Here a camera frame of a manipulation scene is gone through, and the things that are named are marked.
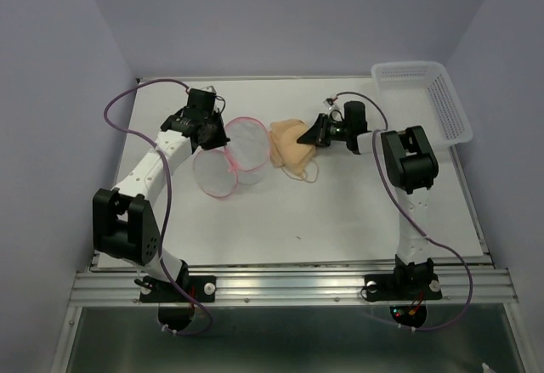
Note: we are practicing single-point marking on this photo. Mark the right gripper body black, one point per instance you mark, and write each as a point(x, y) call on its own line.
point(335, 130)

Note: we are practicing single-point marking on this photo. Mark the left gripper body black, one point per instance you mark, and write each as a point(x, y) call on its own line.
point(217, 136)

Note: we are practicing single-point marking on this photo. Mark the beige bra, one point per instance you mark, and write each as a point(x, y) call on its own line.
point(294, 159)

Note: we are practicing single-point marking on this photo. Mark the pink-trimmed mesh laundry bag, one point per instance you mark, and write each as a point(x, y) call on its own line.
point(244, 160)

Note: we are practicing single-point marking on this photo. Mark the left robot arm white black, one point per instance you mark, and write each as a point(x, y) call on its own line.
point(124, 222)

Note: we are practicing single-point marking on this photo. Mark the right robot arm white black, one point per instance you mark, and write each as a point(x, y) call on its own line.
point(407, 166)

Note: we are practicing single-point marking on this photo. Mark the white plastic perforated basket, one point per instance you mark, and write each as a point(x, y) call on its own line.
point(421, 93)

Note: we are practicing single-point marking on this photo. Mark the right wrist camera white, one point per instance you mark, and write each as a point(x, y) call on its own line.
point(334, 110)

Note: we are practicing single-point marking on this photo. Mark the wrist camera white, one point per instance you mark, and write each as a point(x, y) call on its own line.
point(210, 89)
point(334, 110)

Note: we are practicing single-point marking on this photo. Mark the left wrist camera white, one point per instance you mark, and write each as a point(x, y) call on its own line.
point(210, 89)

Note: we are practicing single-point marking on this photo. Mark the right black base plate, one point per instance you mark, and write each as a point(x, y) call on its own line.
point(406, 296)

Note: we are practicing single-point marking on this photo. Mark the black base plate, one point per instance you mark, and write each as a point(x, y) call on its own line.
point(180, 314)
point(406, 296)

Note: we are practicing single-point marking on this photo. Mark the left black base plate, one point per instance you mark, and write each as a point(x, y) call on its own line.
point(180, 314)

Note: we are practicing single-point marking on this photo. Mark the aluminium rail frame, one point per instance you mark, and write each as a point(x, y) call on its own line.
point(290, 260)

